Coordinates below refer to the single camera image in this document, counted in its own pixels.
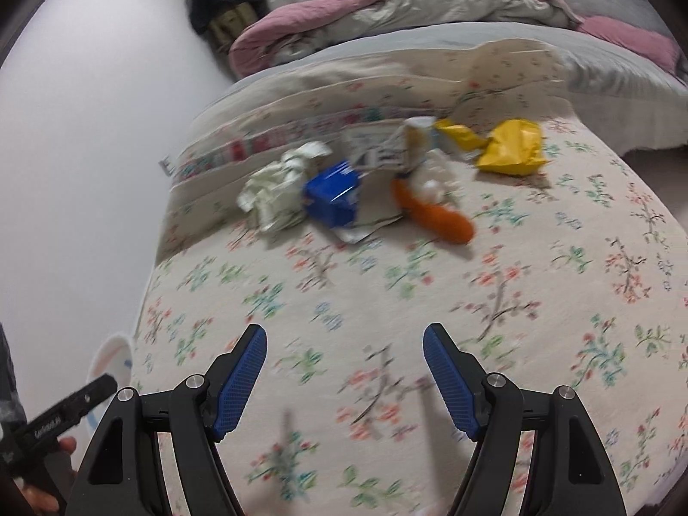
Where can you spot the wall outlet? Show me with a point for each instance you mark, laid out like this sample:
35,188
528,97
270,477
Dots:
167,166

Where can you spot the dark grey cloth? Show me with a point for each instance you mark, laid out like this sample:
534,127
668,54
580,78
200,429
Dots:
11,376

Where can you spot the white paper scrap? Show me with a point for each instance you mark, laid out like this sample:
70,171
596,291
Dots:
355,232

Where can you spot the pink pillow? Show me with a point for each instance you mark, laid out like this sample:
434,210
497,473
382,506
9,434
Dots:
634,43

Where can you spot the cream green wrapper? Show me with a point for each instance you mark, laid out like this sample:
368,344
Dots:
274,193

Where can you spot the yellow snack bag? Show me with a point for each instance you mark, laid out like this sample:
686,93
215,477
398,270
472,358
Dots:
510,148

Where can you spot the bed with grey sheet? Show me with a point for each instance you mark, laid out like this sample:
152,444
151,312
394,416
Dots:
618,59

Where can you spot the yellow wrapper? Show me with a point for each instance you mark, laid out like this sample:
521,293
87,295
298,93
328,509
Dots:
459,137

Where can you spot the white patterned trash bin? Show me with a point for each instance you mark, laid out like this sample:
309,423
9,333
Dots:
107,352

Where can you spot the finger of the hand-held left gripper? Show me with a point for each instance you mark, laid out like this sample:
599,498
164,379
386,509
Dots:
91,395

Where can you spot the floral tablecloth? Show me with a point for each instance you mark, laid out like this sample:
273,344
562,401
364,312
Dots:
484,306

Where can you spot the white printed carton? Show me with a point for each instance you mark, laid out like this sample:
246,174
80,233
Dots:
376,145

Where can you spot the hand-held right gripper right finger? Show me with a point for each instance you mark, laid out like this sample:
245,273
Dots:
449,381

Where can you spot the person's left hand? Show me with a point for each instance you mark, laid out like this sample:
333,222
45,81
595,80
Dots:
43,497

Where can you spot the orange carrot toy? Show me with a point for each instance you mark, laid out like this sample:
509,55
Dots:
441,220

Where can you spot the blue box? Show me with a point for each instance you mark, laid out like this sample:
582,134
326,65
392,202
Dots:
330,199

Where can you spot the tan hanging garment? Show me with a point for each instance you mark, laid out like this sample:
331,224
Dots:
231,27

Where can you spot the pink and beige quilt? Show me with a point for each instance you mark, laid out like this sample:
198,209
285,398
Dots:
322,5

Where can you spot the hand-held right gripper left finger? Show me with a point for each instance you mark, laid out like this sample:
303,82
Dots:
242,381

